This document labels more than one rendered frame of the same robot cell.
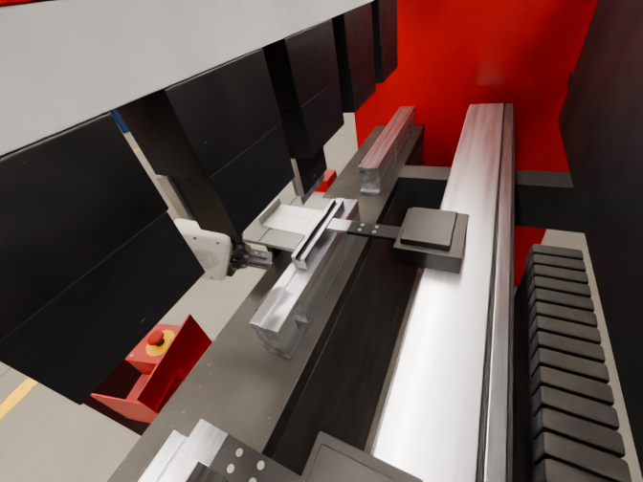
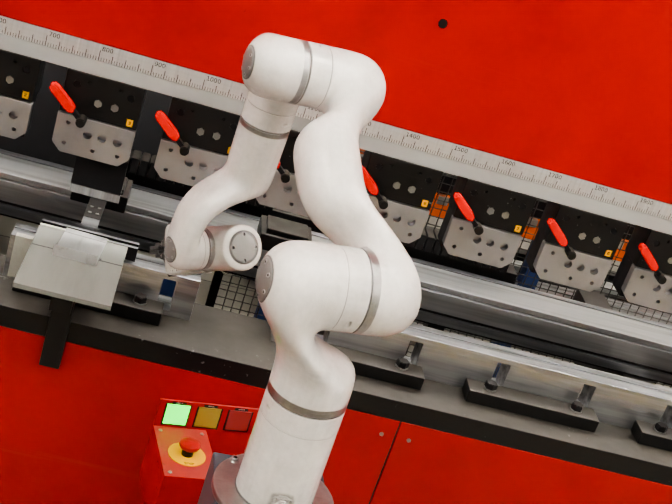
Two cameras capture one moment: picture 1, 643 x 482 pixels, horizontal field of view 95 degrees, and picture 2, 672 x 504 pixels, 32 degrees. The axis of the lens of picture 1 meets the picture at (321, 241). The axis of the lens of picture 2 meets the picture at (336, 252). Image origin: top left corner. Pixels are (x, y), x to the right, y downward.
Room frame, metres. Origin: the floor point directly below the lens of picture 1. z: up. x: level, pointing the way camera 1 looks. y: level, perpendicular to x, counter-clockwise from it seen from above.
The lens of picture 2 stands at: (1.65, 1.88, 2.04)
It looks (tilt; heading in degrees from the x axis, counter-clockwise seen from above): 23 degrees down; 226
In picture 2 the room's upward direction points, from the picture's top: 19 degrees clockwise
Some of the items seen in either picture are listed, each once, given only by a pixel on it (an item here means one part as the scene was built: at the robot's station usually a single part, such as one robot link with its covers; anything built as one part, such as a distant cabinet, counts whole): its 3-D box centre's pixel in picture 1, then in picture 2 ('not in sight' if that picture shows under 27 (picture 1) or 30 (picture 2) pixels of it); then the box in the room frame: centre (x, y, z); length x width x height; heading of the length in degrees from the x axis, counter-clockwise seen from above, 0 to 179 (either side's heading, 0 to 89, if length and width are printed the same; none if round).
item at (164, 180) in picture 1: (222, 143); (200, 140); (0.37, 0.09, 1.26); 0.15 x 0.09 x 0.17; 146
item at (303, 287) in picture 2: not in sight; (309, 322); (0.63, 0.82, 1.30); 0.19 x 0.12 x 0.24; 161
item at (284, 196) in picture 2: (62, 254); (298, 166); (0.20, 0.20, 1.26); 0.15 x 0.09 x 0.17; 146
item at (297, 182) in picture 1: (309, 169); (98, 176); (0.51, -0.01, 1.13); 0.10 x 0.02 x 0.10; 146
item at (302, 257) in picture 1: (321, 230); (88, 240); (0.50, 0.00, 0.99); 0.20 x 0.03 x 0.03; 146
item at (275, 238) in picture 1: (266, 216); (73, 265); (0.60, 0.11, 1.00); 0.26 x 0.18 x 0.01; 56
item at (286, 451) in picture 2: not in sight; (289, 447); (0.60, 0.83, 1.09); 0.19 x 0.19 x 0.18
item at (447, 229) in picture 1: (390, 230); (98, 200); (0.43, -0.13, 1.01); 0.26 x 0.12 x 0.05; 56
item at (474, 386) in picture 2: not in sight; (530, 405); (-0.29, 0.60, 0.89); 0.30 x 0.05 x 0.03; 146
